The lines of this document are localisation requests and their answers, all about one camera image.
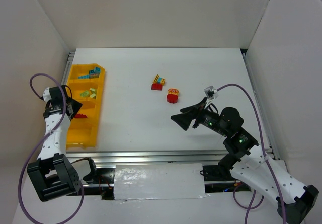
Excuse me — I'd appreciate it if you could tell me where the red green blue lego stack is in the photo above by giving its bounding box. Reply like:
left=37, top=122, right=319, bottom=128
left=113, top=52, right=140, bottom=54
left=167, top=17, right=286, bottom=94
left=75, top=114, right=87, bottom=119

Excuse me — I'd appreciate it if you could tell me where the light green curved lego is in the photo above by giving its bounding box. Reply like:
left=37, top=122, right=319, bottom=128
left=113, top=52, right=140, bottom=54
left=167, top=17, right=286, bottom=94
left=80, top=90, right=91, bottom=98

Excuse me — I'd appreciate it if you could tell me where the red round lego stack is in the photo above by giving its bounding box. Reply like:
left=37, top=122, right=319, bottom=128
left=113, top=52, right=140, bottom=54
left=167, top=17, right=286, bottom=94
left=166, top=88, right=180, bottom=104

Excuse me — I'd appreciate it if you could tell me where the blue round lego brick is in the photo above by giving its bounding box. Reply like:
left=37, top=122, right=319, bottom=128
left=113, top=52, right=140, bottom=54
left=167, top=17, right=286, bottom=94
left=89, top=70, right=100, bottom=79

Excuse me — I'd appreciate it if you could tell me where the blue square lego brick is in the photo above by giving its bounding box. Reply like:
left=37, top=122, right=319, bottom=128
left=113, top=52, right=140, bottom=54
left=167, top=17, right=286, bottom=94
left=93, top=67, right=101, bottom=74

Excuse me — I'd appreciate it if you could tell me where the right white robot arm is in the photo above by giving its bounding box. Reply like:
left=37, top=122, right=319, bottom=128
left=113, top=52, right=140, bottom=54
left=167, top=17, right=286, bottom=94
left=171, top=99, right=319, bottom=223

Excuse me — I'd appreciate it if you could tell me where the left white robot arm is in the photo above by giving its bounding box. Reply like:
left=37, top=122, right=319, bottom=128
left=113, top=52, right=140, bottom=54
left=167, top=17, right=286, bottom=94
left=27, top=86, right=82, bottom=202

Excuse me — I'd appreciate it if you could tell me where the yellow compartment bin tray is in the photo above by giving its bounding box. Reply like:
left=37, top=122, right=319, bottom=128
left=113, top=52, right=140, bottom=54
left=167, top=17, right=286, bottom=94
left=66, top=63, right=105, bottom=148

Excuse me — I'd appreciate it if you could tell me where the red yellow blue lego stack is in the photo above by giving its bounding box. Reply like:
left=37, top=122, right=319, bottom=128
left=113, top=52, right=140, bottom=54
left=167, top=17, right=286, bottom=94
left=151, top=74, right=166, bottom=91

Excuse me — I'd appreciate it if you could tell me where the white taped cover panel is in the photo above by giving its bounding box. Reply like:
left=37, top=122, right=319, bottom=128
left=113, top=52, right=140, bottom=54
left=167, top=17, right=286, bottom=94
left=114, top=163, right=206, bottom=200

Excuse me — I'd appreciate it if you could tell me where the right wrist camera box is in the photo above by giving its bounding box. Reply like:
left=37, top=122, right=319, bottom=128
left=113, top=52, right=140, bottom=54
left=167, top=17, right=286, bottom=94
left=204, top=86, right=219, bottom=103

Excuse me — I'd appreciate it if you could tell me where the aluminium rail frame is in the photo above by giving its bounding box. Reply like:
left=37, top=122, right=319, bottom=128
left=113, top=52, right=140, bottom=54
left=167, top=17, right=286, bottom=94
left=67, top=48, right=266, bottom=163

